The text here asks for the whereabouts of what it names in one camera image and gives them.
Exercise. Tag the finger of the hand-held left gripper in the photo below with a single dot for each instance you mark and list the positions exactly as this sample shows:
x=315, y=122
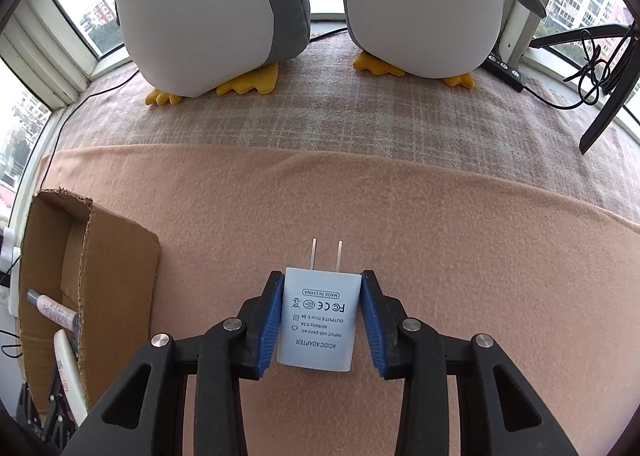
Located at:
x=47, y=413

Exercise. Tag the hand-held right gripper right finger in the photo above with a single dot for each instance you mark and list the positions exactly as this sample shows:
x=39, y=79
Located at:
x=372, y=331

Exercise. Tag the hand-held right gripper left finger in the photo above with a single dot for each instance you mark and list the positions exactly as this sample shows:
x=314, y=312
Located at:
x=267, y=326

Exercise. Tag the white sunscreen tube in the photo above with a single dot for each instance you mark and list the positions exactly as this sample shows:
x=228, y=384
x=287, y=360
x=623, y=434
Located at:
x=67, y=371

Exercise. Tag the white power adapter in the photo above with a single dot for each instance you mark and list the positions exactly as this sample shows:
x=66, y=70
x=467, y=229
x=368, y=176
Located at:
x=320, y=316

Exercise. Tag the pink bottle with grey cap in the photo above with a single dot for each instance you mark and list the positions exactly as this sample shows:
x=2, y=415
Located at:
x=52, y=312

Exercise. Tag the cardboard box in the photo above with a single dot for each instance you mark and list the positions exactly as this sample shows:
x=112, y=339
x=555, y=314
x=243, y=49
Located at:
x=120, y=276

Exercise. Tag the pink blanket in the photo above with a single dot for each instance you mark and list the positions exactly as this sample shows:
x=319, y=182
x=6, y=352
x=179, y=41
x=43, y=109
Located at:
x=450, y=261

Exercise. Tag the checked blanket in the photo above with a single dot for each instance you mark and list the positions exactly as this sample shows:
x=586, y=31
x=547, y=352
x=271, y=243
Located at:
x=350, y=116

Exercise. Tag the black inline remote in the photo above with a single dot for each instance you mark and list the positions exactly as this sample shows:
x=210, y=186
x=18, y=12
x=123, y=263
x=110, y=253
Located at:
x=505, y=72

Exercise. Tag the black tripod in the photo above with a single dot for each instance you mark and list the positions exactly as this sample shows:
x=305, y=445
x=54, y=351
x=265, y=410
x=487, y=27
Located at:
x=607, y=111

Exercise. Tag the large penguin plush toy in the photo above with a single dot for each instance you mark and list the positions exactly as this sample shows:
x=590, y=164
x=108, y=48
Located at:
x=200, y=11

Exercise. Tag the small penguin plush toy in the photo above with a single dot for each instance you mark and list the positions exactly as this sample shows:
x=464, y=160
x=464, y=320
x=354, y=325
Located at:
x=425, y=6

